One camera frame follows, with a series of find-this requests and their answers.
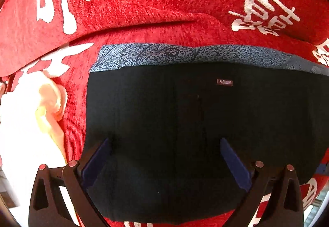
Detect peach cloth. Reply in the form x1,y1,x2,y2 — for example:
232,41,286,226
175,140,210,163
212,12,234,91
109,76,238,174
35,82,68,161

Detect black pants with blue waistband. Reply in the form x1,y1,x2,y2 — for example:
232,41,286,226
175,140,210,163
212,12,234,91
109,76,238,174
85,42,329,224

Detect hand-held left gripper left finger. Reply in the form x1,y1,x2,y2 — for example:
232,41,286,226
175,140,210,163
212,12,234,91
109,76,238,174
29,137,111,227

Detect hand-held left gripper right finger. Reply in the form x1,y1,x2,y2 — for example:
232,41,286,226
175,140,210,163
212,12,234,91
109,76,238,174
220,138,304,227

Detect white folded cloth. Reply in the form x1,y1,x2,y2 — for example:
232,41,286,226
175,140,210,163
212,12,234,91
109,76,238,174
0,73,80,226

